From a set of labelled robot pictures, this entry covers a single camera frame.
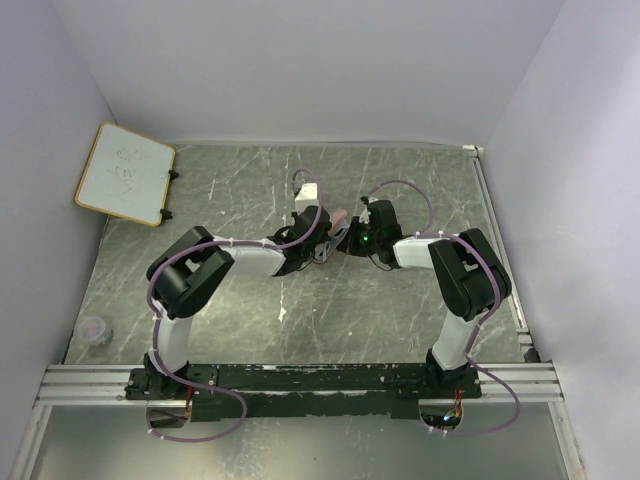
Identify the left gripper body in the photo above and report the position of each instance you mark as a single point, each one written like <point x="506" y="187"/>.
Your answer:
<point x="298" y="217"/>

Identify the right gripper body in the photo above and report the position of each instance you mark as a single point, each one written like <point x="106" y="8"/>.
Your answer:
<point x="359" y="242"/>

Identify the white sunglasses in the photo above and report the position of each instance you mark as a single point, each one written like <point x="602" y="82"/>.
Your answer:
<point x="326" y="249"/>

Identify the pink glasses case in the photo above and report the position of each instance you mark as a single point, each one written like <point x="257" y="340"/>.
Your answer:
<point x="337" y="219"/>

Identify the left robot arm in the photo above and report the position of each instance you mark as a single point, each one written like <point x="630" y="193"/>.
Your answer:
<point x="184" y="278"/>

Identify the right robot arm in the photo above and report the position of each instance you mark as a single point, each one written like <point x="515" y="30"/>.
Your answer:
<point x="472" y="280"/>

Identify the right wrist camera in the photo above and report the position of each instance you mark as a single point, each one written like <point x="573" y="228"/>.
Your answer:
<point x="364" y="217"/>

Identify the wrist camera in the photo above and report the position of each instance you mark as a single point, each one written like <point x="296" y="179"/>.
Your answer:
<point x="307" y="196"/>
<point x="364" y="217"/>

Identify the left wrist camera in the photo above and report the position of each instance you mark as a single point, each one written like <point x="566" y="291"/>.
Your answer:
<point x="307" y="196"/>

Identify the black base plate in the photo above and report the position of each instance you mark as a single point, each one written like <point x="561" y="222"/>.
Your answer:
<point x="279" y="391"/>

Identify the small whiteboard with orange frame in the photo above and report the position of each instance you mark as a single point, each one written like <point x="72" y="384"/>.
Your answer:
<point x="128" y="175"/>

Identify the aluminium rail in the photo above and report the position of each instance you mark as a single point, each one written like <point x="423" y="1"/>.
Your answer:
<point x="104" y="384"/>

